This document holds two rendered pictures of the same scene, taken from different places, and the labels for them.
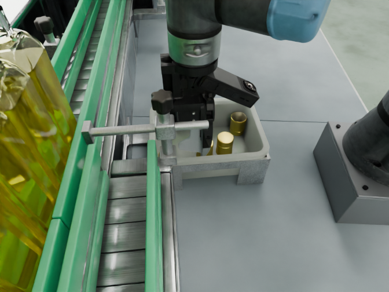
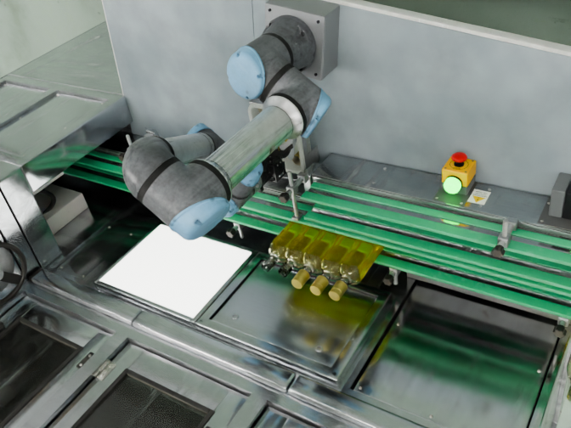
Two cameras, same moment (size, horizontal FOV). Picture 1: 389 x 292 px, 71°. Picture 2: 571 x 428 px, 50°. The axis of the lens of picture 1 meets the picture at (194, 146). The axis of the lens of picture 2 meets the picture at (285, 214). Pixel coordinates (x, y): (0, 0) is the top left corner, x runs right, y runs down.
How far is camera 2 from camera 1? 1.48 m
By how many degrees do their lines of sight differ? 41
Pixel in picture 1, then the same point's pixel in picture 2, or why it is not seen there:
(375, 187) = (315, 67)
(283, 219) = (335, 95)
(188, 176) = (309, 148)
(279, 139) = not seen: hidden behind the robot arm
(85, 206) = (330, 222)
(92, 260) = (350, 216)
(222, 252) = (354, 135)
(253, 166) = not seen: hidden behind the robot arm
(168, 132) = (295, 188)
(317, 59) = not seen: outside the picture
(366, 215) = (331, 58)
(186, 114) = (278, 167)
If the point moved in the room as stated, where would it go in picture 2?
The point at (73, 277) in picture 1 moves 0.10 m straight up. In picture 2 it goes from (352, 228) to (336, 250)
